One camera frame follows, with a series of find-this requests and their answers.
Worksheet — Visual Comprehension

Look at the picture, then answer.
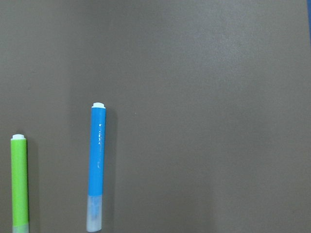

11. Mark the blue highlighter pen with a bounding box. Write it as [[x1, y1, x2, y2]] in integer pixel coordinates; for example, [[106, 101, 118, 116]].
[[86, 102, 106, 233]]

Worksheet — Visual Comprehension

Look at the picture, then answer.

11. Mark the green highlighter pen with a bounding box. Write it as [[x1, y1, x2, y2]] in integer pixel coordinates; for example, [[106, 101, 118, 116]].
[[11, 134, 29, 233]]

